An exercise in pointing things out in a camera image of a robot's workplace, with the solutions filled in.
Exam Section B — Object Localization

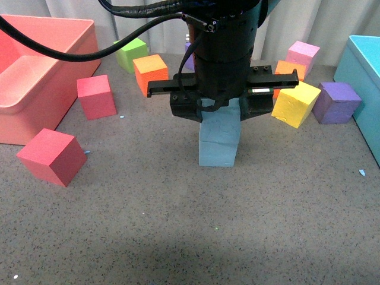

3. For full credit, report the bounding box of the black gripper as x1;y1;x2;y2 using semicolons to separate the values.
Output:
147;57;299;122

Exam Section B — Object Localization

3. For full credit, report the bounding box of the worn light blue foam cube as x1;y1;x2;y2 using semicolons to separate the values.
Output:
199;98;241;144

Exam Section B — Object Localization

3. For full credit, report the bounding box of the purple foam cube back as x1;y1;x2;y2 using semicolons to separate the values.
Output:
185;42;195;71

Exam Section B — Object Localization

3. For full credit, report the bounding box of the orange foam cube left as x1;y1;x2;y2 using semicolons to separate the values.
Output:
132;54;169;97

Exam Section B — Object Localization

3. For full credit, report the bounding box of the orange foam cube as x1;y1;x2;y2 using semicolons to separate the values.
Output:
275;61;306;81
132;54;169;97

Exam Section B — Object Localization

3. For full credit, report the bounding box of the orange foam cube right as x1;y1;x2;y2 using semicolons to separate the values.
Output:
275;61;306;81

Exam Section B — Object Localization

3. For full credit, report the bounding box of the yellow foam cube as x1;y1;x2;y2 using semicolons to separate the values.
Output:
271;82;321;128

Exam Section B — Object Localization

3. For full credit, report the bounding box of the green foam cube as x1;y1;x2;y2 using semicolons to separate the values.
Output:
115;38;148;74

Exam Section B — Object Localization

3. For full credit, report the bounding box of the pink foam cube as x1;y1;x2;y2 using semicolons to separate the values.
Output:
286;41;320;75

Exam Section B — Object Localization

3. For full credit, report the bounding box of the red foam cube back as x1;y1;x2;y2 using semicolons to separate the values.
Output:
77;74;117;120

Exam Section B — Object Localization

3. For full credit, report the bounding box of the red foam cube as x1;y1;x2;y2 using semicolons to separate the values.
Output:
77;74;117;120
17;128;87;187

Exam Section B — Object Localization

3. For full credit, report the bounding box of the dark purple foam cube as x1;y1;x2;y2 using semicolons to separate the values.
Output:
312;82;362;124

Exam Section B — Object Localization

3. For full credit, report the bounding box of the light blue plastic bin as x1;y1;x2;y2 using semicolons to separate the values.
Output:
334;35;379;163

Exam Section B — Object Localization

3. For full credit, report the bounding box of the small blue foam crumb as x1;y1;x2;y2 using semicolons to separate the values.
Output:
359;169;366;177

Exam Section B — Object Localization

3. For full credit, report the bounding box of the red foam cube front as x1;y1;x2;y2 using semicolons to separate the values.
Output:
17;128;87;187

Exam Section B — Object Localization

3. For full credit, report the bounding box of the coral red plastic bin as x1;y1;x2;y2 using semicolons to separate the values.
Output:
1;15;100;145

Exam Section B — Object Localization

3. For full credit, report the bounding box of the black corrugated cable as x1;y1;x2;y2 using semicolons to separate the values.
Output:
97;0;205;18

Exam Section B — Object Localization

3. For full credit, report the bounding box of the thick black cable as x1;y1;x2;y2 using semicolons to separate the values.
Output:
0;13;185;62

